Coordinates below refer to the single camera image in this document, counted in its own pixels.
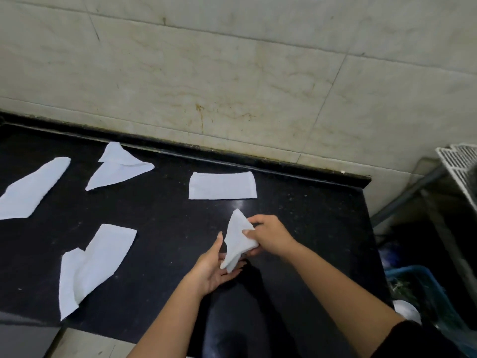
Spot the person's right hand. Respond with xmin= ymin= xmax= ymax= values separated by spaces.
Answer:
xmin=242 ymin=214 xmax=299 ymax=258

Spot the person's left hand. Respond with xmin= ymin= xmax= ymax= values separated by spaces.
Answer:
xmin=184 ymin=231 xmax=247 ymax=297

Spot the white terry cloth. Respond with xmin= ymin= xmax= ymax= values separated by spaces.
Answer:
xmin=58 ymin=224 xmax=138 ymax=322
xmin=220 ymin=208 xmax=260 ymax=274

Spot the group of white cloths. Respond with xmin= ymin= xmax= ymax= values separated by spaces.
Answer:
xmin=0 ymin=141 xmax=258 ymax=220

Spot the person's left forearm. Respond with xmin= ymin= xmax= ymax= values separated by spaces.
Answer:
xmin=126 ymin=275 xmax=209 ymax=358

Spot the person's right forearm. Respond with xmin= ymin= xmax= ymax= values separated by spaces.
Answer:
xmin=285 ymin=242 xmax=406 ymax=358

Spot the grey metal bar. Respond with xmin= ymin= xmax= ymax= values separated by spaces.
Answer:
xmin=371 ymin=164 xmax=448 ymax=229

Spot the white bowl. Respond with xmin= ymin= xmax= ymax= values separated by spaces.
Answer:
xmin=392 ymin=299 xmax=422 ymax=326

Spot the blue plastic basket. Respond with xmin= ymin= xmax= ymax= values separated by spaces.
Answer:
xmin=385 ymin=265 xmax=477 ymax=355

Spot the grey cabinet door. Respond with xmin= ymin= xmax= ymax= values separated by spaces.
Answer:
xmin=0 ymin=313 xmax=62 ymax=358

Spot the white wire rack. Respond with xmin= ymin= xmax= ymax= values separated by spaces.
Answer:
xmin=435 ymin=143 xmax=477 ymax=213

